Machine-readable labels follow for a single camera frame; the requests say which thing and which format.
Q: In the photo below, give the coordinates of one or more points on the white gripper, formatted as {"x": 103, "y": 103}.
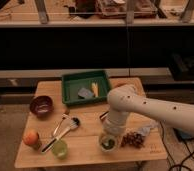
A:
{"x": 113, "y": 128}

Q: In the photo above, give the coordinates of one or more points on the green pepper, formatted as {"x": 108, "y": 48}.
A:
{"x": 108, "y": 144}

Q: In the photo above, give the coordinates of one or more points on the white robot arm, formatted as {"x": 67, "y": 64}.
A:
{"x": 124, "y": 99}

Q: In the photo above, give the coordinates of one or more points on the white bowl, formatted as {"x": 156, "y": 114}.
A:
{"x": 105, "y": 137}

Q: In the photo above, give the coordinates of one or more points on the purple bowl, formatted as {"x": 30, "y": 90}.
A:
{"x": 41, "y": 106}

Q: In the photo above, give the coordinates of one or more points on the striped brown block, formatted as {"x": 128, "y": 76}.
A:
{"x": 103, "y": 116}

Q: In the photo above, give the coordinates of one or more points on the grey foil wrapper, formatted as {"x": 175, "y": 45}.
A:
{"x": 145, "y": 130}

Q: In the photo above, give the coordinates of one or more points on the yellow banana piece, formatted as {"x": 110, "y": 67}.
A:
{"x": 95, "y": 89}

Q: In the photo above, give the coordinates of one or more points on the green plastic tray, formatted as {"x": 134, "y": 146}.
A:
{"x": 72, "y": 83}

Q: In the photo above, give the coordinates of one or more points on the metal spoon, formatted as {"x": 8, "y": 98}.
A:
{"x": 64, "y": 118}

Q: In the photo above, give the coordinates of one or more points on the wooden table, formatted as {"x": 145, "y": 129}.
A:
{"x": 83, "y": 148}

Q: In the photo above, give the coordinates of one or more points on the green translucent cup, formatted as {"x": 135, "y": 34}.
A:
{"x": 60, "y": 149}

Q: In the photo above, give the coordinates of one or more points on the black floor pedal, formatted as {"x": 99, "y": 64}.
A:
{"x": 182, "y": 136}

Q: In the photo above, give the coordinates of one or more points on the orange fruit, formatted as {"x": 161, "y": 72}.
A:
{"x": 30, "y": 137}

